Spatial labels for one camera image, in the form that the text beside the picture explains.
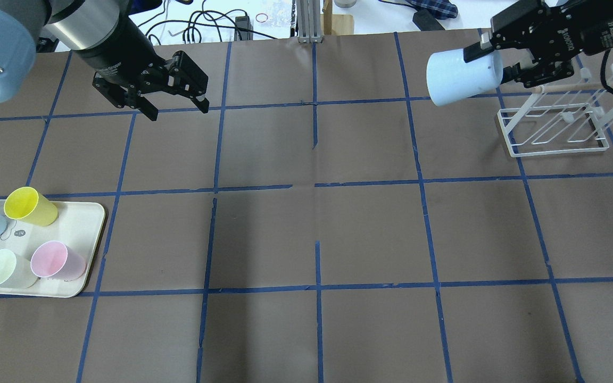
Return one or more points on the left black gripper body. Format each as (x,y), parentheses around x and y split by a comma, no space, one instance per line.
(116,54)

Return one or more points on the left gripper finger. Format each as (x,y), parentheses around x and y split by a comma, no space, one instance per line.
(140,103)
(185,78)

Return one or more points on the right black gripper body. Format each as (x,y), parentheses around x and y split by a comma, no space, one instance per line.
(600,34)

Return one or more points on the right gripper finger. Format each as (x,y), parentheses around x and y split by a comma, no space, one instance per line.
(498,40)
(531,74)

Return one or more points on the pale blue plastic cup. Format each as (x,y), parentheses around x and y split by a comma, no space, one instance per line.
(450,79)

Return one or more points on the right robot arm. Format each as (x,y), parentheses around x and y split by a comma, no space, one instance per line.
(552,35)

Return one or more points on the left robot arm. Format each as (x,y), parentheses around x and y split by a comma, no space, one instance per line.
(77,24)

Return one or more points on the yellow plastic cup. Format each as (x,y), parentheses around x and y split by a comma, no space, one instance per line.
(26,204)

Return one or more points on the pink plastic cup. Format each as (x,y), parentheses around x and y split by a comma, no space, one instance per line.
(55,260)

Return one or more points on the pale green plastic cup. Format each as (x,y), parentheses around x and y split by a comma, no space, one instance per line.
(15,270)

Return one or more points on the plaid folded umbrella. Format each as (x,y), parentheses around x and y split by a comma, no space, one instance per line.
(439,9)

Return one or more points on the black power adapter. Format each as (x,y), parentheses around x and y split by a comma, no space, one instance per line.
(425,21)

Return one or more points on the cream plastic tray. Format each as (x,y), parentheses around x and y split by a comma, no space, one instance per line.
(79,225)

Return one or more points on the wooden mug tree stand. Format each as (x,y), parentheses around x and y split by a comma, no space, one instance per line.
(335,24)

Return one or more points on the white wire cup rack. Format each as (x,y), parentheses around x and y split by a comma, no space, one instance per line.
(560,119)

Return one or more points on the aluminium frame post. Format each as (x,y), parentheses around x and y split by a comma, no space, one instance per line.
(308,21)

